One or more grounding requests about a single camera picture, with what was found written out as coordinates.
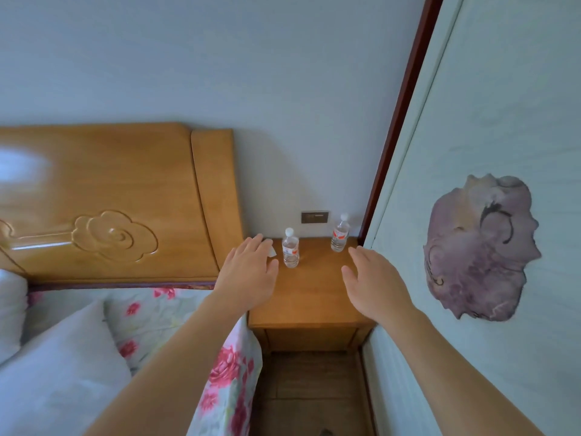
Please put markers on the small white paper piece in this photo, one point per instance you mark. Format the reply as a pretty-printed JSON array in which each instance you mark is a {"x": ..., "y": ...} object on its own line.
[{"x": 272, "y": 252}]

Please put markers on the person's right thumb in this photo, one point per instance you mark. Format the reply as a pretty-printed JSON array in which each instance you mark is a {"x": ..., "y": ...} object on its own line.
[{"x": 348, "y": 279}]

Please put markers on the person's right hand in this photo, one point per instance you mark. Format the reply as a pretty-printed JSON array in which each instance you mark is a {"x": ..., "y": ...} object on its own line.
[{"x": 376, "y": 290}]

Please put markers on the floral bed sheet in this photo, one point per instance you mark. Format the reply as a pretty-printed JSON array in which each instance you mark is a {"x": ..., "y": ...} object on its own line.
[{"x": 150, "y": 317}]

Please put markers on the carved wooden headboard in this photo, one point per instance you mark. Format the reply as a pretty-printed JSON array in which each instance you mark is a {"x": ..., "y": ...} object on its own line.
[{"x": 113, "y": 199}]

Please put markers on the purple flower decal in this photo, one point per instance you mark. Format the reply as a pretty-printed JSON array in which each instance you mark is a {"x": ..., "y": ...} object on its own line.
[{"x": 481, "y": 249}]

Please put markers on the wooden nightstand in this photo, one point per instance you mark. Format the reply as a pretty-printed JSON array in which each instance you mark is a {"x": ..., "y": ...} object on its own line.
[{"x": 311, "y": 295}]

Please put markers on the person's left forearm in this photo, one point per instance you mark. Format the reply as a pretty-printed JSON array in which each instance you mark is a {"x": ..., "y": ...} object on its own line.
[{"x": 177, "y": 372}]

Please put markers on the dark red wooden trim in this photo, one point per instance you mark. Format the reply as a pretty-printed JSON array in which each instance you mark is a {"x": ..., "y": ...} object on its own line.
[{"x": 399, "y": 117}]

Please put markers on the clear water bottle red label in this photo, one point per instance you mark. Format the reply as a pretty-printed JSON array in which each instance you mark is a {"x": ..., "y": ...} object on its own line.
[
  {"x": 290, "y": 250},
  {"x": 340, "y": 233}
]

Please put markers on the person's left thumb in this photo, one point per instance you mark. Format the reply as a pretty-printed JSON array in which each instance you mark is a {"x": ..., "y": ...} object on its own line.
[{"x": 273, "y": 272}]

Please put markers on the person's right forearm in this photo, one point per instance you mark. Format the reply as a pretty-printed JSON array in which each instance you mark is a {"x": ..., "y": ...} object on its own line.
[{"x": 449, "y": 381}]

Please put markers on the person's left hand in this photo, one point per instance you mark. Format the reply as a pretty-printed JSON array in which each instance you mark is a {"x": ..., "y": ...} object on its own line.
[{"x": 245, "y": 279}]

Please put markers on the grey wall socket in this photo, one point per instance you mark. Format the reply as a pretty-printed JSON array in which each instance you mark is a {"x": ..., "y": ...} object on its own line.
[{"x": 315, "y": 217}]

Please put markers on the large white pillow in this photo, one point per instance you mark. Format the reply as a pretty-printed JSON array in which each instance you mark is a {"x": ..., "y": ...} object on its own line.
[{"x": 59, "y": 381}]

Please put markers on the small white pillow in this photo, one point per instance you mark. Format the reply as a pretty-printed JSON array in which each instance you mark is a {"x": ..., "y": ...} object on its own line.
[{"x": 11, "y": 313}]

